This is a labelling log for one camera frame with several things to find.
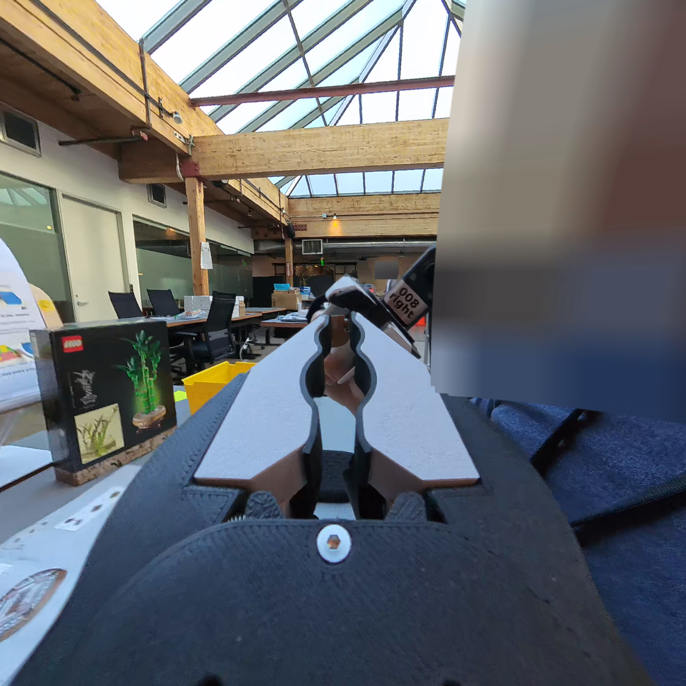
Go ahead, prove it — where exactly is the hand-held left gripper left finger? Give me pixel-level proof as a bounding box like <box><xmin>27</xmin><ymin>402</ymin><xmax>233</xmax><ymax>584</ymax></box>
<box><xmin>193</xmin><ymin>313</ymin><xmax>329</xmax><ymax>520</ymax></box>

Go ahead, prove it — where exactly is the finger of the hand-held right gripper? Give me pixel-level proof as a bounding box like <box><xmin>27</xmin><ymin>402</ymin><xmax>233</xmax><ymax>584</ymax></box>
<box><xmin>323</xmin><ymin>275</ymin><xmax>374</xmax><ymax>309</ymax></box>

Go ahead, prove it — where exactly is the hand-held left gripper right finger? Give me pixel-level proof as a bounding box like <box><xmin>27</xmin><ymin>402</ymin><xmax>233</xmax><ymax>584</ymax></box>
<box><xmin>348</xmin><ymin>313</ymin><xmax>481</xmax><ymax>520</ymax></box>

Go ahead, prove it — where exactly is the black lego set box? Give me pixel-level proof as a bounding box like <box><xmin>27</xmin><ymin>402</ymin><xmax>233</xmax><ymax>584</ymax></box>
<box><xmin>30</xmin><ymin>319</ymin><xmax>178</xmax><ymax>486</ymax></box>

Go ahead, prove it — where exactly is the lego instruction booklet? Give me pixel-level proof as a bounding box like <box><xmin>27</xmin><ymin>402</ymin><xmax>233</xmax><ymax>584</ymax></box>
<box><xmin>0</xmin><ymin>472</ymin><xmax>141</xmax><ymax>644</ymax></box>

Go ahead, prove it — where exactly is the person's right hand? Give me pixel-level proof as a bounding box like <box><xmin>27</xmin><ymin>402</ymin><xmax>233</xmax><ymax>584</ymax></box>
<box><xmin>324</xmin><ymin>343</ymin><xmax>371</xmax><ymax>414</ymax></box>

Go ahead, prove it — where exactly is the yellow plastic bin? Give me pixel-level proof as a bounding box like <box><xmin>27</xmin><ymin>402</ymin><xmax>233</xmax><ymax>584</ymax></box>
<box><xmin>182</xmin><ymin>360</ymin><xmax>258</xmax><ymax>416</ymax></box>

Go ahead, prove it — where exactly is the black office chair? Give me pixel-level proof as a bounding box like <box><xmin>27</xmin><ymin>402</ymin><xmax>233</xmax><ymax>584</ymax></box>
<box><xmin>146</xmin><ymin>289</ymin><xmax>183</xmax><ymax>317</ymax></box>
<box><xmin>189</xmin><ymin>296</ymin><xmax>238</xmax><ymax>368</ymax></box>
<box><xmin>108</xmin><ymin>291</ymin><xmax>143</xmax><ymax>320</ymax></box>

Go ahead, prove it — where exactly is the wooden top desk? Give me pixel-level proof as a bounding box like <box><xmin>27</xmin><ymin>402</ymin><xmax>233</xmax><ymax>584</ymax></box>
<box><xmin>166</xmin><ymin>307</ymin><xmax>287</xmax><ymax>329</ymax></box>

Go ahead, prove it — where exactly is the white door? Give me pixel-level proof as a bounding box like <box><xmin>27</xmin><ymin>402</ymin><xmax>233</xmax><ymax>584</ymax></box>
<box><xmin>59</xmin><ymin>194</ymin><xmax>130</xmax><ymax>323</ymax></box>

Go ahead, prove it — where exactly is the numbered paper bag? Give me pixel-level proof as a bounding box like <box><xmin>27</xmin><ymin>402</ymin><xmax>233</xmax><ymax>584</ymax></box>
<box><xmin>27</xmin><ymin>283</ymin><xmax>64</xmax><ymax>329</ymax></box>

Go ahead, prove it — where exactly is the printed instruction sheet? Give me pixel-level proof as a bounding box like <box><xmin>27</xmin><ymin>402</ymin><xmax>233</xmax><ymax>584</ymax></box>
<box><xmin>0</xmin><ymin>238</ymin><xmax>46</xmax><ymax>411</ymax></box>

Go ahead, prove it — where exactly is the black strap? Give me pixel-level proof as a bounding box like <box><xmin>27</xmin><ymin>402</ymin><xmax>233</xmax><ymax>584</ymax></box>
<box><xmin>531</xmin><ymin>408</ymin><xmax>587</xmax><ymax>475</ymax></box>

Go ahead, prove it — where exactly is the wooden post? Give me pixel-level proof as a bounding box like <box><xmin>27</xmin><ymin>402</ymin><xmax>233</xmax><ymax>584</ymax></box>
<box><xmin>184</xmin><ymin>177</ymin><xmax>210</xmax><ymax>297</ymax></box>

